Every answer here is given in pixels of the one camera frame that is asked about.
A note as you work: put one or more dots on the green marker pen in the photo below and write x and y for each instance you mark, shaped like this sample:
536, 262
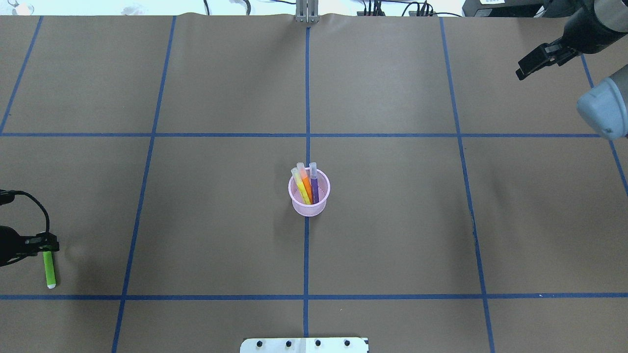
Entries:
49, 269

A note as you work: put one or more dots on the yellow marker pen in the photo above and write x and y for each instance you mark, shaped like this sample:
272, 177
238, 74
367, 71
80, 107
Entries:
296, 176

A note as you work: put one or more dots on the orange marker pen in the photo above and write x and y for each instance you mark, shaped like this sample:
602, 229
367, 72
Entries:
305, 180

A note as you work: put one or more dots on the purple marker pen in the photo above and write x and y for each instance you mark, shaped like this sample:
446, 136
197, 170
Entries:
314, 182

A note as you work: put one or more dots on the pink mesh pen holder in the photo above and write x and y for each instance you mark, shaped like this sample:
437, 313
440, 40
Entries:
324, 190

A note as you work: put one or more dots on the brown paper table mat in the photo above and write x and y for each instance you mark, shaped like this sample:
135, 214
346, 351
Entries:
470, 212

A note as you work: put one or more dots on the aluminium frame post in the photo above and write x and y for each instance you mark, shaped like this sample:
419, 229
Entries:
307, 11

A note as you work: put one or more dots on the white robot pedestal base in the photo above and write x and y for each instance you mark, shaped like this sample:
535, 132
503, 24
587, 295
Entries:
306, 345

